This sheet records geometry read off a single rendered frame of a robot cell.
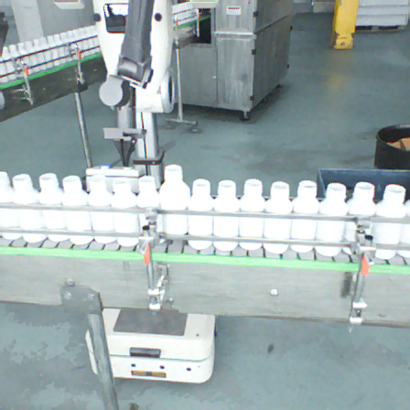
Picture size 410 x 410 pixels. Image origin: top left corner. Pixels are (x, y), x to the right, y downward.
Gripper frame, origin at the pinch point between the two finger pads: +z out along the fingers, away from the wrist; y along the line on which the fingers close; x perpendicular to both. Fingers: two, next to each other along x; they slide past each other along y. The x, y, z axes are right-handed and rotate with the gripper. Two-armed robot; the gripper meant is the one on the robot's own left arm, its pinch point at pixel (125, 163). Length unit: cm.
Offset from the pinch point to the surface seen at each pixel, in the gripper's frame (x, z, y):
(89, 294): -12.0, 31.9, -5.8
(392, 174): 40, 4, 81
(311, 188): -18.3, 2.3, 45.7
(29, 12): 493, -160, -270
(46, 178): -15.0, 3.0, -14.6
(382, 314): -12, 32, 64
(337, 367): 71, 92, 75
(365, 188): -15, 2, 57
